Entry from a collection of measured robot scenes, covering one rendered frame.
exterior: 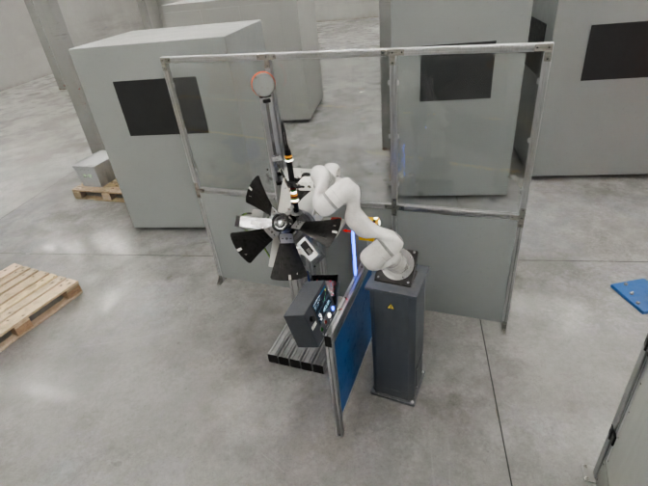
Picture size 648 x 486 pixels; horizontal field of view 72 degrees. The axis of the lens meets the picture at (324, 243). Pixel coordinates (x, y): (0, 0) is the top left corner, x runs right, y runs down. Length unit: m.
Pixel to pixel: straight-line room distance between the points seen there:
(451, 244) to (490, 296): 0.52
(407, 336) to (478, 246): 0.96
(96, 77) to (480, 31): 3.78
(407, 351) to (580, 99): 3.95
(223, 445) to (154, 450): 0.44
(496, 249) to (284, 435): 1.90
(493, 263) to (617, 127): 3.16
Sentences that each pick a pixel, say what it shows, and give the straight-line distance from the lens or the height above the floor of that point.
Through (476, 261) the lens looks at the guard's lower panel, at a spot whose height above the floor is 0.59.
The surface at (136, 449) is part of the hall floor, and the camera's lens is 3.38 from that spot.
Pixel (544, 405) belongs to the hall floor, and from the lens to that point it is 3.36.
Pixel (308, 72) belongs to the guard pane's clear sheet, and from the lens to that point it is 3.16.
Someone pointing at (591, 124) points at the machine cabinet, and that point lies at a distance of 6.08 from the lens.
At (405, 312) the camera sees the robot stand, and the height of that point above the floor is 0.79.
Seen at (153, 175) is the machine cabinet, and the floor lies 0.73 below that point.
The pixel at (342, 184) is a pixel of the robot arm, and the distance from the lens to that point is 2.03.
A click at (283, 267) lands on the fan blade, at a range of 2.71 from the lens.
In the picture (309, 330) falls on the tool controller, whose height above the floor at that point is 1.17.
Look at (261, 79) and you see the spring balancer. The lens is 3.13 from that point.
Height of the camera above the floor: 2.53
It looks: 32 degrees down
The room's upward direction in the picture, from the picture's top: 6 degrees counter-clockwise
